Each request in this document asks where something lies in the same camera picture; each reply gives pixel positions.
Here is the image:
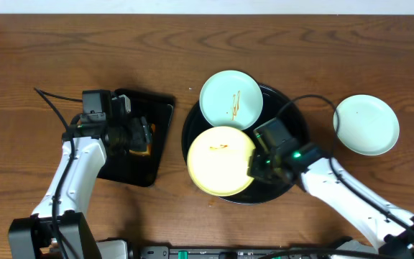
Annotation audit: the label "orange green sponge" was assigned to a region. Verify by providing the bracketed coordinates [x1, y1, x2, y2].
[129, 124, 156, 156]

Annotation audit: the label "rectangular black tray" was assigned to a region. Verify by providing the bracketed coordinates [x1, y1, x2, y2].
[98, 88, 175, 187]

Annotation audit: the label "yellow plate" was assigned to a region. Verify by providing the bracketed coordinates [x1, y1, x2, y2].
[187, 127, 256, 196]

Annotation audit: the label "light green plate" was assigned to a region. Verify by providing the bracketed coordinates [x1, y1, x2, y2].
[199, 71, 263, 130]
[333, 94, 400, 156]

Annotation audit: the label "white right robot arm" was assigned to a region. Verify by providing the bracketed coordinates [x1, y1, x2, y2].
[248, 143, 414, 258]

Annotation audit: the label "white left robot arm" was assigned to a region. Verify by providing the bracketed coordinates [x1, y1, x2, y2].
[8, 91, 151, 258]

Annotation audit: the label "light green plate top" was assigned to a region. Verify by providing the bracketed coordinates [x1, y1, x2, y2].
[199, 71, 263, 130]

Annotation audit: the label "black base unit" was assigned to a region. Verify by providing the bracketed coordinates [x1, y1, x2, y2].
[95, 237, 373, 259]

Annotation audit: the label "right black cable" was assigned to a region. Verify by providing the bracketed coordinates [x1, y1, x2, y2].
[271, 94, 414, 249]

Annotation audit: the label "black cable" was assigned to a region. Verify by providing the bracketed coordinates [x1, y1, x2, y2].
[271, 94, 414, 249]
[33, 87, 84, 259]

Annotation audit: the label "left black cable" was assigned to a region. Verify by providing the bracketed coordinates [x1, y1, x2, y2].
[33, 87, 84, 259]

